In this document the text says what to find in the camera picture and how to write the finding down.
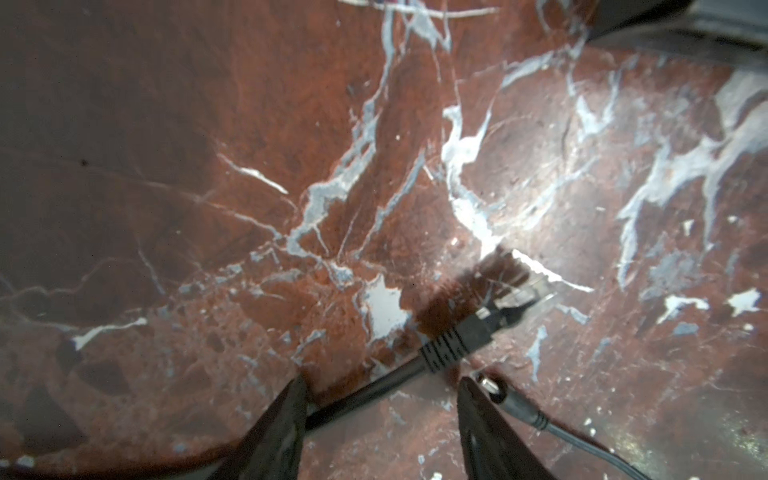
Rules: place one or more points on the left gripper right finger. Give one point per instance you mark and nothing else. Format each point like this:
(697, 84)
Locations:
(491, 448)

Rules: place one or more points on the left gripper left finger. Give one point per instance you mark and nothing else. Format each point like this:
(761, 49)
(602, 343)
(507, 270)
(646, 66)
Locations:
(272, 448)

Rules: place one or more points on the black network switch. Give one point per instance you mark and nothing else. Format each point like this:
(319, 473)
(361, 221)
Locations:
(731, 32)

